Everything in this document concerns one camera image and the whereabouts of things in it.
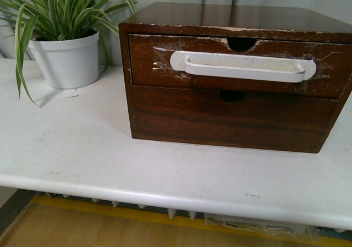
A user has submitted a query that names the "white plastic drawer handle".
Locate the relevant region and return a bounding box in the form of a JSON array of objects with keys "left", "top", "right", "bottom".
[{"left": 170, "top": 51, "right": 316, "bottom": 83}]

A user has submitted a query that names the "brown wooden top drawer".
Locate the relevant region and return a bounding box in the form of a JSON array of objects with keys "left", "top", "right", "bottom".
[{"left": 128, "top": 34, "right": 351, "bottom": 97}]

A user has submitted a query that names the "brown wooden drawer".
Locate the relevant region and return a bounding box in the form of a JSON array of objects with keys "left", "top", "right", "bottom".
[
  {"left": 128, "top": 34, "right": 351, "bottom": 97},
  {"left": 128, "top": 86, "right": 338, "bottom": 153}
]

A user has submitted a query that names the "brown wooden bottom drawer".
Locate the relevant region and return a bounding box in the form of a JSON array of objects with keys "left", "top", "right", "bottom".
[{"left": 128, "top": 86, "right": 338, "bottom": 153}]

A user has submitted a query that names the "brown wooden drawer cabinet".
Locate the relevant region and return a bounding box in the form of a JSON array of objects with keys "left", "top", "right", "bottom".
[{"left": 119, "top": 3, "right": 351, "bottom": 153}]

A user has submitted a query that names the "white plastic flower pot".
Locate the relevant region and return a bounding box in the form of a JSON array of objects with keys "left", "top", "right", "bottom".
[{"left": 28, "top": 31, "right": 100, "bottom": 89}]

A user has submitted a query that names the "clear plastic bag under table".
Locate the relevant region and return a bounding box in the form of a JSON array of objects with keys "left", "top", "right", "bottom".
[{"left": 204, "top": 213, "right": 321, "bottom": 242}]

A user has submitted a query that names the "green striped spider plant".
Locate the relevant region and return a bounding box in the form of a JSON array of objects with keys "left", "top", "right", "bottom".
[{"left": 0, "top": 0, "right": 138, "bottom": 108}]

